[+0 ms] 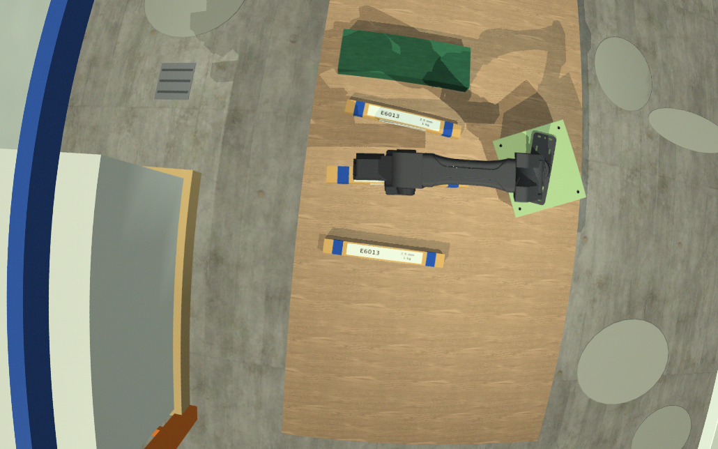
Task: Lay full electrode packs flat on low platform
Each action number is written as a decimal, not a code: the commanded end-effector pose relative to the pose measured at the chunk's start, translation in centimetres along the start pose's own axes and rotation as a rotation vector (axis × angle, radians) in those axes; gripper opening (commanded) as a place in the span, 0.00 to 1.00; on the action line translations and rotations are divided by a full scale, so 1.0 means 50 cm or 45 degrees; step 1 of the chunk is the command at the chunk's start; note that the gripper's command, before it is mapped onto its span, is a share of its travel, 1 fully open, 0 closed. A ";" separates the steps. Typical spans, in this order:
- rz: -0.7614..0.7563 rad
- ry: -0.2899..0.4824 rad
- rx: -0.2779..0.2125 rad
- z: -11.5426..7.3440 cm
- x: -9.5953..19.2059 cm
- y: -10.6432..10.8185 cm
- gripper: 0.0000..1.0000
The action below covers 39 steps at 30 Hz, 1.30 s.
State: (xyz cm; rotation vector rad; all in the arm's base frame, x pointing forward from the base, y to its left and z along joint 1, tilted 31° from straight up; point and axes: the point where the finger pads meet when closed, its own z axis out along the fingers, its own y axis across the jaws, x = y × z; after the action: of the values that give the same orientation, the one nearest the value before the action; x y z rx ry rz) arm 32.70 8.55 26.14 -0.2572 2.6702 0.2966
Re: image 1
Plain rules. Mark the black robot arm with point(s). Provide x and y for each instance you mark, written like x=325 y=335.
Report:
x=406 y=169

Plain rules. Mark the tan welding electrode pack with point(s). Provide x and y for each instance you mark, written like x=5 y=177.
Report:
x=344 y=175
x=383 y=253
x=406 y=119

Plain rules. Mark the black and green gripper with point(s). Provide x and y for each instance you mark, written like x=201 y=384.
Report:
x=391 y=190

